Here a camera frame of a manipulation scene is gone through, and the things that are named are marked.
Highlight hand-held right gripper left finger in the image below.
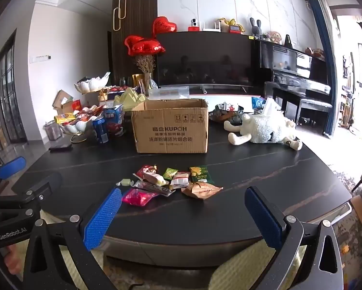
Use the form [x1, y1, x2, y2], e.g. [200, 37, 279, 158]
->
[21, 187, 123, 290]

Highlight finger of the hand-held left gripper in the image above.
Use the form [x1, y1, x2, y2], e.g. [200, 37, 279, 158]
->
[0, 156, 27, 188]
[11, 172, 62, 203]

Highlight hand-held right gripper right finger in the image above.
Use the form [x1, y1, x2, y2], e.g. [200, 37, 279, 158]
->
[244, 186, 345, 290]

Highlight shiny pink snack packet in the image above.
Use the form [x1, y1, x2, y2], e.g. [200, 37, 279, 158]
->
[121, 188, 159, 206]

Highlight dark long snack packet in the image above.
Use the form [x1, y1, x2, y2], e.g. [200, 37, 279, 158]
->
[134, 181, 177, 197]

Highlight red snack packet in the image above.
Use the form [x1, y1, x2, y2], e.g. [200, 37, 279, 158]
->
[136, 165, 158, 179]

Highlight yellowish snack packet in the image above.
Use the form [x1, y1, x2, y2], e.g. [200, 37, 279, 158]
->
[143, 174, 167, 186]

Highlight brown snack packet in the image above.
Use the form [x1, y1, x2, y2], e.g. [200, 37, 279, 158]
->
[181, 182, 223, 201]

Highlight green chips packet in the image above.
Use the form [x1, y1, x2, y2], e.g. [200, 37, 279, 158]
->
[189, 166, 215, 185]

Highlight small green snack packet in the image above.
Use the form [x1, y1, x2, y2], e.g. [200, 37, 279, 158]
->
[163, 167, 178, 181]

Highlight brown cardboard box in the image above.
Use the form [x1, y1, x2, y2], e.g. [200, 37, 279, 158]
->
[131, 98, 209, 154]

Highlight white bowl of snacks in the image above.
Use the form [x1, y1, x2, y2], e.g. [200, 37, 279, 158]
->
[54, 105, 106, 126]

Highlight person's left hand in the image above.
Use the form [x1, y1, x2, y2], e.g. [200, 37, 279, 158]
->
[2, 243, 26, 276]

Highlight grey plastic bin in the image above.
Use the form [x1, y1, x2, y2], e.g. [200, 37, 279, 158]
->
[43, 121, 62, 141]

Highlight white petal bowl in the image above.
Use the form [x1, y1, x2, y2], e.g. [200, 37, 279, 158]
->
[60, 118, 94, 135]
[75, 77, 109, 93]

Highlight black framed glass door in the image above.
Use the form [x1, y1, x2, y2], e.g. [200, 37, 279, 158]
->
[0, 29, 27, 152]

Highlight open cardboard carton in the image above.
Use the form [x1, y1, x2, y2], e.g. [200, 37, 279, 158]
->
[52, 90, 75, 112]

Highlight white plush sheep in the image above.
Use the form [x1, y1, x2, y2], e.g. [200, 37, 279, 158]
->
[224, 112, 303, 151]

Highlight blue cookie box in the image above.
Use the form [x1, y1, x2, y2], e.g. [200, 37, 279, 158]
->
[104, 105, 125, 135]

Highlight white tissue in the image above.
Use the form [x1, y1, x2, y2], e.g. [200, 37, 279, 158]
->
[261, 97, 283, 115]

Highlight dark patterned bowl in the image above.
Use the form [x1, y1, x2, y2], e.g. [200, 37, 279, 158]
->
[209, 103, 245, 124]

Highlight pale gold gift boxes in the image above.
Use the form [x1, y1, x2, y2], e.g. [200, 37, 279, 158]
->
[114, 87, 147, 112]

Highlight black piano bench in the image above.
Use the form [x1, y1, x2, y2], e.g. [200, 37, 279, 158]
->
[299, 98, 333, 135]

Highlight glass vase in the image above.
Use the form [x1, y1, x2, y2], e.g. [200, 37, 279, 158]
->
[143, 72, 153, 94]

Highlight black upright piano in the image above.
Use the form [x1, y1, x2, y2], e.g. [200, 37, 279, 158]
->
[250, 38, 332, 127]

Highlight dried flower bunch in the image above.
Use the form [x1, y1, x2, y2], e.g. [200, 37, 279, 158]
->
[134, 55, 156, 74]

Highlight black flat television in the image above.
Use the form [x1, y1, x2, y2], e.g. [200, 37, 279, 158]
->
[156, 33, 254, 93]

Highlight brown items on piano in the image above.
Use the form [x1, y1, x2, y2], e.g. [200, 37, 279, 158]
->
[305, 47, 325, 58]

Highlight grey knitted bunny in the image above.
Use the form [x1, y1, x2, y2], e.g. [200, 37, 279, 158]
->
[250, 17, 263, 37]

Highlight white router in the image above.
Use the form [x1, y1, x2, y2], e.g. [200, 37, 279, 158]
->
[203, 20, 222, 33]

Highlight gold horse figure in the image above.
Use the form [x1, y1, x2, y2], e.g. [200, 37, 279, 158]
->
[216, 17, 239, 28]

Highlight gold wire stand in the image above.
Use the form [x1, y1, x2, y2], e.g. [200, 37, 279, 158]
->
[70, 133, 91, 144]

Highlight gold loop wall ornament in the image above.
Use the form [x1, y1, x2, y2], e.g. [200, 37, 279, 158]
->
[113, 0, 128, 31]

